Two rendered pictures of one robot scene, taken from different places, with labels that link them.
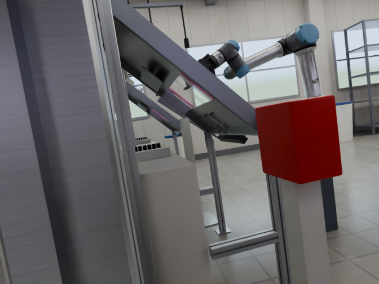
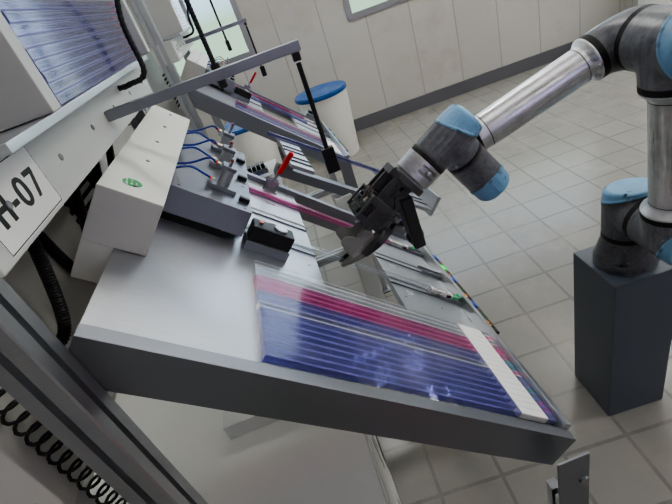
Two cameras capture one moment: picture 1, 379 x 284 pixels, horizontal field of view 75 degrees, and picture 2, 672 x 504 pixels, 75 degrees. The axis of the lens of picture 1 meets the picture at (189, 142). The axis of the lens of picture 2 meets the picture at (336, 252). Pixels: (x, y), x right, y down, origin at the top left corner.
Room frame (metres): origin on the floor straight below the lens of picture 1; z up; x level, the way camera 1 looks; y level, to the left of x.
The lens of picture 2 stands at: (0.52, -0.14, 1.42)
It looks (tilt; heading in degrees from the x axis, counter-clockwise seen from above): 32 degrees down; 10
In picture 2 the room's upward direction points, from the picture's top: 20 degrees counter-clockwise
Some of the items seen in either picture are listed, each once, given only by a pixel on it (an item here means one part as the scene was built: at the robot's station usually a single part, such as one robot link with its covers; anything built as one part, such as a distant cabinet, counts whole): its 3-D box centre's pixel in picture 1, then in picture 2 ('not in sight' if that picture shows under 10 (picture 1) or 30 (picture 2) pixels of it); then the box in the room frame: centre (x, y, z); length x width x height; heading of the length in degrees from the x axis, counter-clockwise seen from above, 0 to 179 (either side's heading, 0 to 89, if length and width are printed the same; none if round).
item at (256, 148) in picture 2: not in sight; (255, 152); (4.32, 0.92, 0.28); 0.48 x 0.46 x 0.56; 8
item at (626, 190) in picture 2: not in sight; (630, 207); (1.49, -0.71, 0.72); 0.13 x 0.12 x 0.14; 8
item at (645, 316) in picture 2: (310, 184); (620, 329); (1.50, -0.71, 0.28); 0.18 x 0.18 x 0.55; 8
